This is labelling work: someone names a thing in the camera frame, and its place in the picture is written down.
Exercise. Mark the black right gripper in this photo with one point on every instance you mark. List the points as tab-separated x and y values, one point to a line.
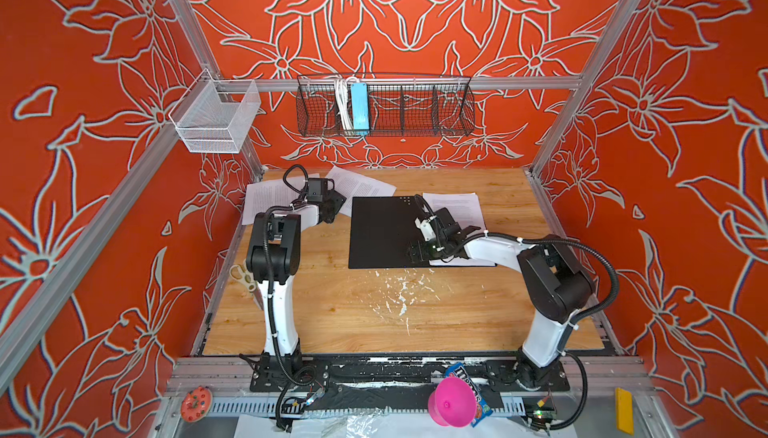
420	250

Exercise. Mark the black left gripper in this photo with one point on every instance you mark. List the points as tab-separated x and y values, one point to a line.
336	201

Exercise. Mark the printed paper sheet angled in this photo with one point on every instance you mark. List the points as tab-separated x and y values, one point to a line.
351	184

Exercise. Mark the blue folder black inside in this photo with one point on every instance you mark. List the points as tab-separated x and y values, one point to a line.
382	229

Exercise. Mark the printed paper sheet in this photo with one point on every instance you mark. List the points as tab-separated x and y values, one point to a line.
267	194
465	209

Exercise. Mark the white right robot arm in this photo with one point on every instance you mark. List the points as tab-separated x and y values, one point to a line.
556	282

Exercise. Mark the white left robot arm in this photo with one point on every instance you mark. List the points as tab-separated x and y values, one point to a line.
273	259

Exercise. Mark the blue box in basket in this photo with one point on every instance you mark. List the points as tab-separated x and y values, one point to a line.
360	107

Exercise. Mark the blue candy bag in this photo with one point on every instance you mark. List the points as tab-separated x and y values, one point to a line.
482	408

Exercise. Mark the pink funnel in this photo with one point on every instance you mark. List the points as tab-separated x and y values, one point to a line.
452	403

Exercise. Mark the yellow block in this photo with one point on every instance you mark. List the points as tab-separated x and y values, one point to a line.
624	411

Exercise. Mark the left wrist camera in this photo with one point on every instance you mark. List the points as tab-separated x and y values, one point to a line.
319	189

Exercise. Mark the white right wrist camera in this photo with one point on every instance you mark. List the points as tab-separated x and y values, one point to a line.
426	228

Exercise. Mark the black wire wall basket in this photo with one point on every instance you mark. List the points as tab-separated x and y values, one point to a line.
399	105

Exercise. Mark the scissors with cream handles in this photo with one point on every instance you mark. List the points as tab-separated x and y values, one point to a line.
240	274

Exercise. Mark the white mesh wall basket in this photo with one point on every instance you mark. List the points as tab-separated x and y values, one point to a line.
215	116

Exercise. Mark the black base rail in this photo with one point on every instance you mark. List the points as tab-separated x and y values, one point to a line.
335	384

